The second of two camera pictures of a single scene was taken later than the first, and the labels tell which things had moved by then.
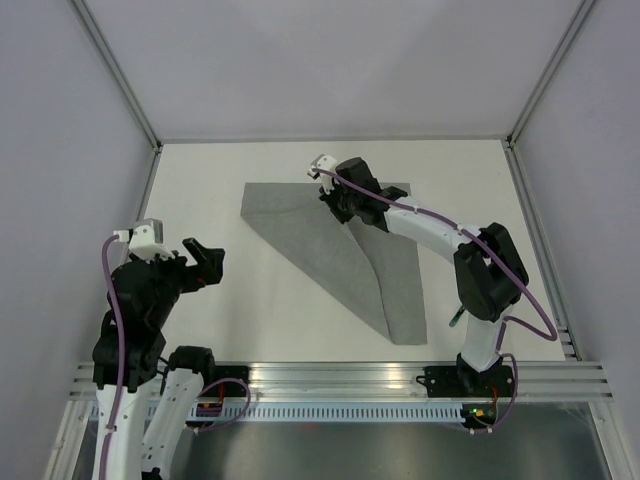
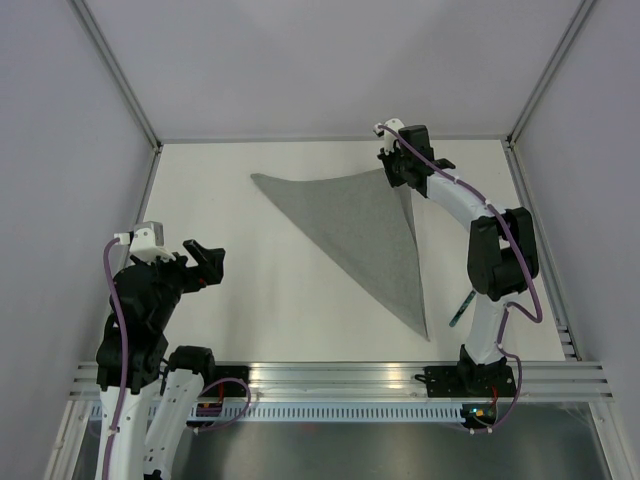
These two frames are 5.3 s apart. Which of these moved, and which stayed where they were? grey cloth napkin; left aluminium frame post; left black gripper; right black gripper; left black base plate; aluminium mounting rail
Moved: grey cloth napkin; right black gripper
Stayed: left aluminium frame post; left black base plate; left black gripper; aluminium mounting rail
